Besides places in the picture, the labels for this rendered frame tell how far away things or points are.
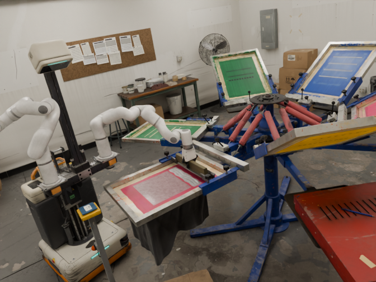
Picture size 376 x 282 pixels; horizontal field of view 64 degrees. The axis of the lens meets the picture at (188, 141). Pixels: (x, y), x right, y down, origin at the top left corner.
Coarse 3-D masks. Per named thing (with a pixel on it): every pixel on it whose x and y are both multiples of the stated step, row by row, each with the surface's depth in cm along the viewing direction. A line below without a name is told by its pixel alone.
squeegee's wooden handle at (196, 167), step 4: (176, 156) 237; (180, 156) 231; (180, 160) 233; (184, 164) 230; (192, 164) 218; (196, 164) 214; (200, 164) 213; (192, 168) 220; (196, 168) 215; (200, 168) 210; (204, 168) 207; (200, 172) 212; (204, 172) 208
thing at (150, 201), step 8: (192, 176) 221; (216, 176) 216; (168, 184) 215; (176, 184) 214; (184, 184) 212; (200, 184) 209; (152, 192) 208; (160, 192) 207; (168, 192) 205; (176, 192) 204; (184, 192) 202; (136, 200) 202; (144, 200) 200; (152, 200) 199; (160, 200) 198; (168, 200) 196; (144, 208) 192; (152, 208) 191
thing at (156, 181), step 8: (168, 168) 238; (184, 168) 234; (152, 176) 230; (160, 176) 228; (168, 176) 226; (176, 176) 224; (136, 184) 222; (144, 184) 220; (152, 184) 219; (160, 184) 217; (128, 192) 213; (136, 192) 211; (144, 192) 210
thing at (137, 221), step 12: (144, 168) 236; (156, 168) 238; (216, 168) 224; (120, 180) 224; (108, 192) 213; (192, 192) 194; (120, 204) 194; (168, 204) 186; (180, 204) 190; (132, 216) 180; (144, 216) 178; (156, 216) 181
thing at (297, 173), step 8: (280, 160) 235; (288, 160) 228; (288, 168) 222; (296, 168) 215; (296, 176) 208; (304, 184) 196; (296, 192) 185; (304, 192) 183; (288, 200) 178; (296, 216) 166; (304, 224) 158; (312, 240) 147
